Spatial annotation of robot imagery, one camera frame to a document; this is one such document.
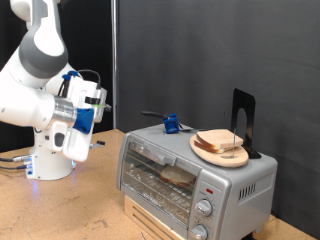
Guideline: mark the metal spatula with blue block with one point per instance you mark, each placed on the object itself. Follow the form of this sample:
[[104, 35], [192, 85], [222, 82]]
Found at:
[[171, 125]]

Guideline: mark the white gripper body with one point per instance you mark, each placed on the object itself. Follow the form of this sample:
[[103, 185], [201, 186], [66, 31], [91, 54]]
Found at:
[[78, 146]]

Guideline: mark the white wrist camera blue mount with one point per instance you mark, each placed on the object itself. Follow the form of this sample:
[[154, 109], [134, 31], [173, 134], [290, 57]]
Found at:
[[84, 120]]

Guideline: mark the black metal bookend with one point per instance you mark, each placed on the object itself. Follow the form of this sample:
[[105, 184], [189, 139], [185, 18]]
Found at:
[[238, 106]]

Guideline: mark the round wooden board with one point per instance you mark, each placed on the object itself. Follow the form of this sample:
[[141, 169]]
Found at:
[[223, 159]]

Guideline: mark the metal oven rack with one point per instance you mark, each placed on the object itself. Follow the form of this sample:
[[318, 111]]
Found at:
[[150, 190]]

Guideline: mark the vertical metal pole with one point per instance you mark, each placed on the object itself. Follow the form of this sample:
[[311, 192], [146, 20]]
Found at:
[[115, 66]]

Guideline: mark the silver toaster oven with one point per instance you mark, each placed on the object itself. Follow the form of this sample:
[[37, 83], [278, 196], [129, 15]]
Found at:
[[213, 173]]

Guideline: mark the silver oven knob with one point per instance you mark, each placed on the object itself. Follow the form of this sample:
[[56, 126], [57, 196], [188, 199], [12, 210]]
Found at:
[[199, 232], [204, 207]]

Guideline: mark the white bread slice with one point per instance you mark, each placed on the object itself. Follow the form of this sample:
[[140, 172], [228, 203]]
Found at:
[[205, 148], [218, 137], [176, 176]]

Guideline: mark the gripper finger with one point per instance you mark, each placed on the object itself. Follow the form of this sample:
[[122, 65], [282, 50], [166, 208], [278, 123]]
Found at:
[[107, 107], [98, 144]]

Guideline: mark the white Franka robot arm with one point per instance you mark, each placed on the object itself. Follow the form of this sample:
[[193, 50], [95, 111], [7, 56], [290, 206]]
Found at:
[[26, 100]]

